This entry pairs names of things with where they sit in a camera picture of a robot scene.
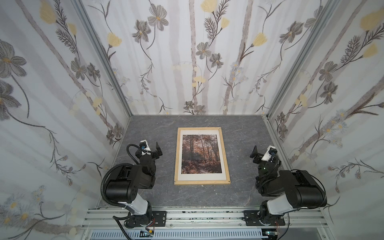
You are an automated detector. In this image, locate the wooden picture frame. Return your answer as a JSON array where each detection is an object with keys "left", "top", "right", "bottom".
[{"left": 173, "top": 126, "right": 232, "bottom": 186}]

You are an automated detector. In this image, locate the white photo paper sheet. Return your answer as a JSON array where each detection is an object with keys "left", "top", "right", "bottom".
[{"left": 181, "top": 135, "right": 223, "bottom": 174}]

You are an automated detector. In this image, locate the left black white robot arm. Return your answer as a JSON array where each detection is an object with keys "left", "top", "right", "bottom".
[{"left": 100, "top": 140, "right": 163, "bottom": 229}]

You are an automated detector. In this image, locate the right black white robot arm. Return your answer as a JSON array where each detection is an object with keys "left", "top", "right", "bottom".
[{"left": 245, "top": 146, "right": 327, "bottom": 226}]

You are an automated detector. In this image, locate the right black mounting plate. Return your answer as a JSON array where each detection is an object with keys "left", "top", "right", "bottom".
[{"left": 242, "top": 211, "right": 286, "bottom": 227}]

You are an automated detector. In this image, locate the black mounting plate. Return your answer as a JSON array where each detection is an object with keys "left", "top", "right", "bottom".
[
  {"left": 124, "top": 211, "right": 167, "bottom": 229},
  {"left": 242, "top": 211, "right": 286, "bottom": 227}
]

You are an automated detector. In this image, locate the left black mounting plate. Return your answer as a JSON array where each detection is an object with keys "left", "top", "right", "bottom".
[{"left": 124, "top": 211, "right": 167, "bottom": 229}]

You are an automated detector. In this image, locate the small green circuit board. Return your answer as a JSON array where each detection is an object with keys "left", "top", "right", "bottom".
[{"left": 139, "top": 230, "right": 154, "bottom": 238}]

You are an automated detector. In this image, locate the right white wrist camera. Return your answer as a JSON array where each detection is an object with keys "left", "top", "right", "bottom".
[{"left": 262, "top": 146, "right": 278, "bottom": 162}]

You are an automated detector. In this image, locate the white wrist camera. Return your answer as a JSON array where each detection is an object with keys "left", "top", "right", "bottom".
[
  {"left": 139, "top": 140, "right": 151, "bottom": 156},
  {"left": 262, "top": 146, "right": 278, "bottom": 162}
]

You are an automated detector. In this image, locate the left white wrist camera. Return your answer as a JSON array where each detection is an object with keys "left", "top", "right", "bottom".
[{"left": 139, "top": 140, "right": 151, "bottom": 156}]

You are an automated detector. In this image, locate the right black cable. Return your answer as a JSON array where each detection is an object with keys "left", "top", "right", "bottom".
[{"left": 290, "top": 169, "right": 328, "bottom": 211}]

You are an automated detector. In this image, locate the left black corrugated cable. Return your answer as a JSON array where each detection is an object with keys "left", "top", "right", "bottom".
[{"left": 99, "top": 163, "right": 133, "bottom": 208}]

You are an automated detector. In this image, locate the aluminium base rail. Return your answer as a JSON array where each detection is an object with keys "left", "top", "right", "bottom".
[{"left": 81, "top": 206, "right": 328, "bottom": 230}]

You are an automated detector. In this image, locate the white slotted cable duct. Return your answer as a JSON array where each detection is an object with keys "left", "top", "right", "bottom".
[{"left": 89, "top": 229, "right": 265, "bottom": 240}]

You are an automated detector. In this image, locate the right corner aluminium post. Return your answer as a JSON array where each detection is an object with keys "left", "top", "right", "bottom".
[{"left": 266, "top": 1, "right": 339, "bottom": 120}]

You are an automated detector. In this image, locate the corner aluminium post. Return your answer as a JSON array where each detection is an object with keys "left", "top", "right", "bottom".
[
  {"left": 266, "top": 1, "right": 339, "bottom": 120},
  {"left": 71, "top": 0, "right": 133, "bottom": 119}
]

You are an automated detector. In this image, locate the left corner aluminium post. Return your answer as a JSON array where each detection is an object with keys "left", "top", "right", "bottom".
[{"left": 71, "top": 0, "right": 133, "bottom": 119}]

